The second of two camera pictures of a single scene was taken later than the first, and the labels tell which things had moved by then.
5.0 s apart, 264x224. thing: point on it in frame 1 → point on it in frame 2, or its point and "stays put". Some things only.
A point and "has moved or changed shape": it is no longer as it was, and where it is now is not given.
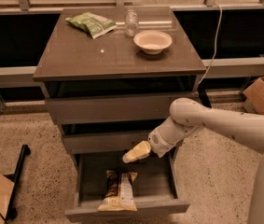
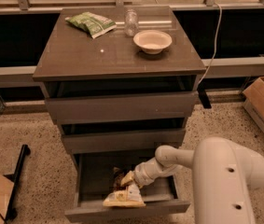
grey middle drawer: (104, 142) stays put
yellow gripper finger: (139, 151) → (130, 176)
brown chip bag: (119, 193) has moved or changed shape
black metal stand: (12, 213) stays put
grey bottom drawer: (154, 186) stays put
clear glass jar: (132, 22) stays put
